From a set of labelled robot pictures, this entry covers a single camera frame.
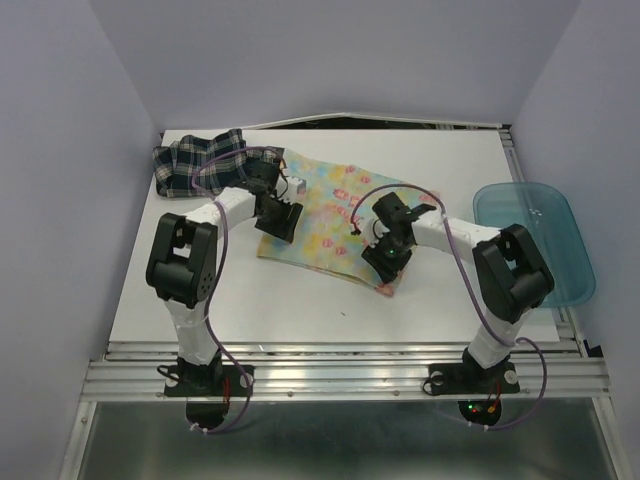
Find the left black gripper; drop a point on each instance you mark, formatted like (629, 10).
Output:
(284, 228)

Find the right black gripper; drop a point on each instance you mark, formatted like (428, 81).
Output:
(384, 268)

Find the pastel tie-dye skirt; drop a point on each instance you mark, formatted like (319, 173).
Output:
(323, 241)

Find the navy plaid skirt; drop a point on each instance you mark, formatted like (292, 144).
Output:
(193, 166)

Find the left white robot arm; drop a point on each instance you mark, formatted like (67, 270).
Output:
(186, 258)

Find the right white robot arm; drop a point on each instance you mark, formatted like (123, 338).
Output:
(503, 272)

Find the teal plastic bin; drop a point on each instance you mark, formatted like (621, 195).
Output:
(548, 217)

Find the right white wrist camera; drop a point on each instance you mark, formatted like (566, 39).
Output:
(374, 231)

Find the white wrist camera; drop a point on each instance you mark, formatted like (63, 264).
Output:
(288, 189)
(374, 231)

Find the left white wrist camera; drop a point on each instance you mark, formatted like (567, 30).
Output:
(288, 189)

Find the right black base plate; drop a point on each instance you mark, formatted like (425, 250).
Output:
(465, 379)

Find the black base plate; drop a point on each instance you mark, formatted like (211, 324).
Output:
(465, 379)
(221, 381)

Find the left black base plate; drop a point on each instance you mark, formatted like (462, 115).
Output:
(221, 381)

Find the aluminium frame rails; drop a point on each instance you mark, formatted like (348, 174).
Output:
(338, 395)

